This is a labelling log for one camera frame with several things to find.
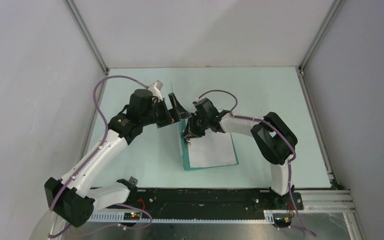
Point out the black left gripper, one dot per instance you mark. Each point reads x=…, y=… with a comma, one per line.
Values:
x=171, y=116

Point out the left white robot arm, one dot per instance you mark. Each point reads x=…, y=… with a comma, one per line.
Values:
x=69, y=196

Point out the aluminium frame right post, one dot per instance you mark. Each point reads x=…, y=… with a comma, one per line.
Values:
x=323, y=29

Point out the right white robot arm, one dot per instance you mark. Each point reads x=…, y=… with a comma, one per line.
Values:
x=274, y=139

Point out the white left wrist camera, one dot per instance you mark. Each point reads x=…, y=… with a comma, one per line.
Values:
x=155, y=89

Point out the teal plastic folder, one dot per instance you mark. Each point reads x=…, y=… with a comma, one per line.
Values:
x=185, y=159

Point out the left controller board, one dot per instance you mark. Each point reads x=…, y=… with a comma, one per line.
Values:
x=131, y=216

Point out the controller board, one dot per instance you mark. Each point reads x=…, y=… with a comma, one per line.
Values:
x=131, y=216
x=282, y=222

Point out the aluminium frame left post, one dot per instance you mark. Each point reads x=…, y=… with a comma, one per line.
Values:
x=86, y=34

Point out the right controller board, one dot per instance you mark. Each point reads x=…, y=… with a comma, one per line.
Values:
x=282, y=222

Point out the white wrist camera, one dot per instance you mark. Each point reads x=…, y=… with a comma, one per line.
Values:
x=198, y=100
x=155, y=89

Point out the metal folder clip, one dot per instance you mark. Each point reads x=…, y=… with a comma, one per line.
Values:
x=188, y=140

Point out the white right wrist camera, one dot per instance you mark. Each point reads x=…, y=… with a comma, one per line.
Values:
x=198, y=100

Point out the aluminium frame post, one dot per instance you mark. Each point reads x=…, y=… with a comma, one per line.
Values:
x=86, y=34
x=323, y=29

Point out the white paper sheet stack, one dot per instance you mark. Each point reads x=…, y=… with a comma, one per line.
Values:
x=212, y=150

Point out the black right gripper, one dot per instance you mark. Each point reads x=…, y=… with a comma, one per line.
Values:
x=191, y=131

